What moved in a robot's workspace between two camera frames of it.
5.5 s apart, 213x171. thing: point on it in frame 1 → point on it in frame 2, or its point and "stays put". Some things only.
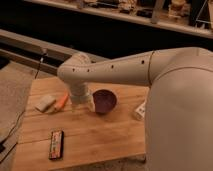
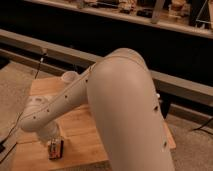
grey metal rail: x=37 y=53 stays put
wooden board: x=57 y=133 stays put
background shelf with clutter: x=194 y=17 stays put
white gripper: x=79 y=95 → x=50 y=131
